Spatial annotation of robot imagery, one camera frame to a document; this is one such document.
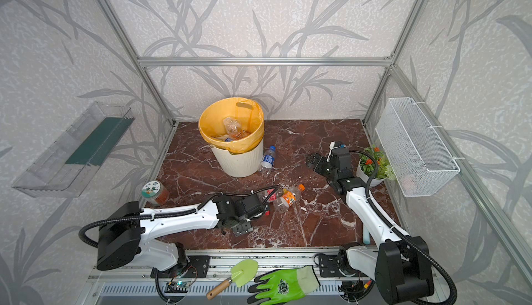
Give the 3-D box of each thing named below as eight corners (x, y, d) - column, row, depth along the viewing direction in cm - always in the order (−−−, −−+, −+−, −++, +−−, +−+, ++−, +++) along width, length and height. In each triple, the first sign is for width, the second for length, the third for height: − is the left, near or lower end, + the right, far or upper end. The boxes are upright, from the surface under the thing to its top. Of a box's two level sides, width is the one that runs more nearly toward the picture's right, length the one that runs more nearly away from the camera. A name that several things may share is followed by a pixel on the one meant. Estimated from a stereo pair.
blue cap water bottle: (258, 173, 101) (257, 167, 97) (269, 150, 110) (269, 144, 106) (268, 176, 99) (268, 171, 96) (279, 153, 109) (278, 147, 105)
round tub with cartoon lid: (149, 205, 91) (138, 196, 84) (156, 190, 96) (146, 180, 89) (166, 205, 91) (157, 196, 84) (172, 190, 96) (164, 180, 89)
